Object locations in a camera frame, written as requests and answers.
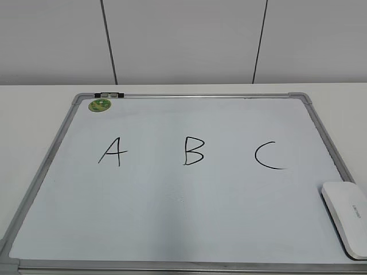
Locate white rectangular board eraser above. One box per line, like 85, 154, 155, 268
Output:
321, 182, 366, 260

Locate round green magnet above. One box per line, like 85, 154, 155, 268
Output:
88, 99, 112, 113

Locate white whiteboard with grey frame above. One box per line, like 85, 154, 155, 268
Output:
1, 93, 366, 274

